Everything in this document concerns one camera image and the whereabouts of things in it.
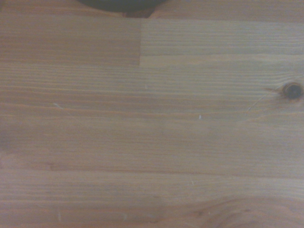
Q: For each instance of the wooden mug tree black base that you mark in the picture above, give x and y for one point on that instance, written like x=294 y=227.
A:
x=118 y=4

